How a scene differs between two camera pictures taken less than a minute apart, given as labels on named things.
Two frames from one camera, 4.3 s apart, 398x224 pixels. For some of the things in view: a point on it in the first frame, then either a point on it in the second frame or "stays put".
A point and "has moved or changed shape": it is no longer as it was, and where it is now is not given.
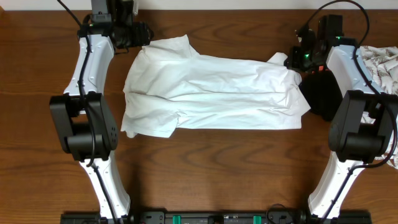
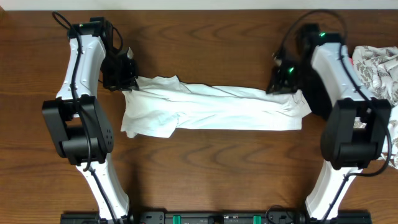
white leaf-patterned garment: (381, 63) stays put
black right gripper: (291, 61) to (280, 88)
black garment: (323, 93) stays put
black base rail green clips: (217, 218) stays put
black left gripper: (138, 38) to (127, 82)
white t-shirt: (170, 86) has moved or changed shape
